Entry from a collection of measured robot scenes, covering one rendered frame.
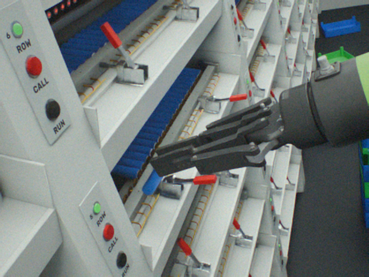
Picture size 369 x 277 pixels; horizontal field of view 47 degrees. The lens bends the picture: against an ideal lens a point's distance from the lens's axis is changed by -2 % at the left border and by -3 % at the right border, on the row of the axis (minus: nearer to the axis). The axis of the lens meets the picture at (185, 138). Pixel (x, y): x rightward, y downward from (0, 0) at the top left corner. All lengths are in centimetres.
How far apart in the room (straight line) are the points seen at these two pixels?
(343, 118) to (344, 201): 160
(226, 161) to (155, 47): 27
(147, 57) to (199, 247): 39
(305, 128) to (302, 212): 154
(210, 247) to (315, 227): 113
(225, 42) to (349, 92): 59
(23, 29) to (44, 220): 17
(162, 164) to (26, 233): 26
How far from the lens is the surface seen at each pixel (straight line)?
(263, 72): 152
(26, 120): 38
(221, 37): 103
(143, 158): 73
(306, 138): 51
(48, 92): 41
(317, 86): 49
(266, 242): 137
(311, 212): 202
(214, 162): 53
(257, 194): 124
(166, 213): 66
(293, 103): 50
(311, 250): 186
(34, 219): 40
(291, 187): 188
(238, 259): 109
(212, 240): 87
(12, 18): 39
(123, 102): 55
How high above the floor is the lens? 134
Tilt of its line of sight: 29 degrees down
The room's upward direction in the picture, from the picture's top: 16 degrees counter-clockwise
